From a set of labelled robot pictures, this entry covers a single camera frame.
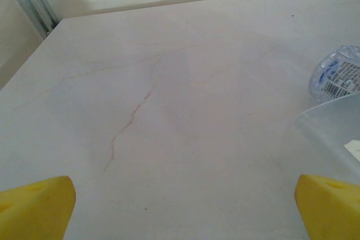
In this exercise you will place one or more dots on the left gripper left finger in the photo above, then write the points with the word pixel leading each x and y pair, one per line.
pixel 33 209

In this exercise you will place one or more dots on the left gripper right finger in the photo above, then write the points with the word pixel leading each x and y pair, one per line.
pixel 332 212

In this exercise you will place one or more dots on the clear plastic container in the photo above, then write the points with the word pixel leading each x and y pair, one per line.
pixel 332 127

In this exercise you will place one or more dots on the clear bottle with barcode label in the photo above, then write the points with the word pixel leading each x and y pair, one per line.
pixel 337 77

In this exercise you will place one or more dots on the aluminium frame post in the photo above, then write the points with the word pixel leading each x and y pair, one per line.
pixel 31 1

